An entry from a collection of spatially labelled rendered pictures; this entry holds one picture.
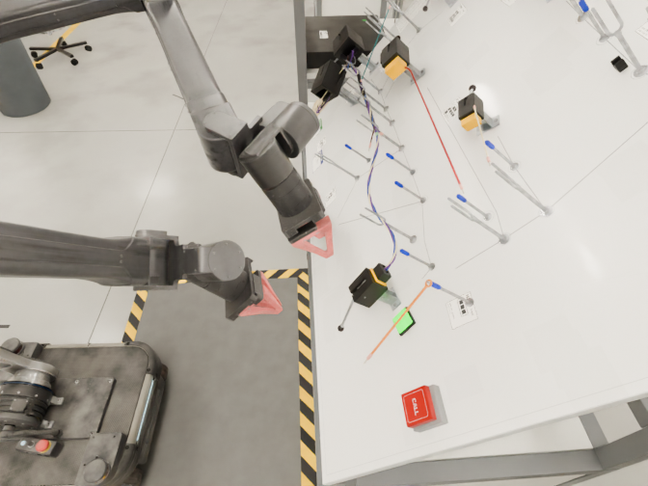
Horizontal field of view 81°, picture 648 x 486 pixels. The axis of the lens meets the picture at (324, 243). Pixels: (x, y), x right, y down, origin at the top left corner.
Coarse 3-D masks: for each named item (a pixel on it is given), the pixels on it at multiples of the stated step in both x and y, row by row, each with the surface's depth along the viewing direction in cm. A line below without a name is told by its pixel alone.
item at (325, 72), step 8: (328, 64) 113; (336, 64) 114; (320, 72) 116; (328, 72) 112; (336, 72) 114; (344, 72) 115; (320, 80) 113; (328, 80) 112; (336, 80) 114; (312, 88) 116; (320, 88) 113; (328, 88) 112; (336, 88) 114; (344, 88) 118; (320, 96) 118; (328, 96) 117; (336, 96) 115; (344, 96) 121; (360, 96) 120; (352, 104) 122
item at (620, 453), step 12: (636, 408) 71; (636, 420) 71; (636, 432) 71; (612, 444) 77; (624, 444) 74; (636, 444) 71; (600, 456) 80; (612, 456) 77; (624, 456) 74; (636, 456) 71; (612, 468) 78
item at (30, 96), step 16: (0, 48) 278; (16, 48) 288; (0, 64) 283; (16, 64) 291; (32, 64) 307; (0, 80) 290; (16, 80) 296; (32, 80) 306; (0, 96) 299; (16, 96) 302; (32, 96) 310; (48, 96) 328; (16, 112) 310; (32, 112) 315
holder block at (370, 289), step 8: (368, 272) 70; (360, 280) 71; (368, 280) 69; (352, 288) 72; (360, 288) 70; (368, 288) 69; (376, 288) 69; (384, 288) 70; (352, 296) 71; (360, 296) 70; (368, 296) 70; (376, 296) 71; (360, 304) 71; (368, 304) 71
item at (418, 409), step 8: (408, 392) 60; (416, 392) 59; (424, 392) 58; (408, 400) 59; (416, 400) 58; (424, 400) 57; (408, 408) 59; (416, 408) 58; (424, 408) 57; (432, 408) 56; (408, 416) 58; (416, 416) 57; (424, 416) 56; (432, 416) 55; (408, 424) 58; (416, 424) 57
